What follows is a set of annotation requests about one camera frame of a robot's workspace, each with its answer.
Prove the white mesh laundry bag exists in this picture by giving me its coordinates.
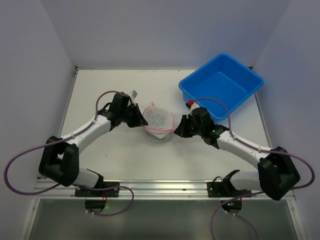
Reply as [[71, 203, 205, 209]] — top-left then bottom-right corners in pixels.
[[142, 101, 175, 144]]

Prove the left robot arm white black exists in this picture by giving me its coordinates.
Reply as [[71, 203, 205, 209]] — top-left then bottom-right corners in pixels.
[[38, 91, 148, 189]]

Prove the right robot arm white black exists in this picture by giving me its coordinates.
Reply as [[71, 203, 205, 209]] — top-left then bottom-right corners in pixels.
[[174, 107, 301, 201]]

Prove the blue plastic tub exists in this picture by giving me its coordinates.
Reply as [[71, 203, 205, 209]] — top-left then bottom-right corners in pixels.
[[178, 53, 264, 122]]

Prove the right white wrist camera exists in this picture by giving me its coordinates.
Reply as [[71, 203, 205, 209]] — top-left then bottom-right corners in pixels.
[[187, 102, 200, 116]]

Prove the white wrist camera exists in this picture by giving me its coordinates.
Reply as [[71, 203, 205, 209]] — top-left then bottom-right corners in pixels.
[[126, 90, 138, 104], [187, 102, 200, 116]]

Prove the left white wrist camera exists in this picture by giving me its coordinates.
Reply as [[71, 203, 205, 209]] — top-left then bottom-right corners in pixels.
[[126, 90, 138, 104]]

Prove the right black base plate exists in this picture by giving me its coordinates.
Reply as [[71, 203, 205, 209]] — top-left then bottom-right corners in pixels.
[[206, 176, 228, 198]]

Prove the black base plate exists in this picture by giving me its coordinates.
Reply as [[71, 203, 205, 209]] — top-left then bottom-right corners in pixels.
[[206, 176, 228, 198], [74, 181, 120, 198]]

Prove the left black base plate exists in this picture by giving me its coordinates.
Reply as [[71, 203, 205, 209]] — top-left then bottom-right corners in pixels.
[[74, 181, 120, 198]]

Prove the aluminium mounting rail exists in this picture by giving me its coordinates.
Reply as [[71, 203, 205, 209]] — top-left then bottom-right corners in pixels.
[[31, 179, 295, 201]]

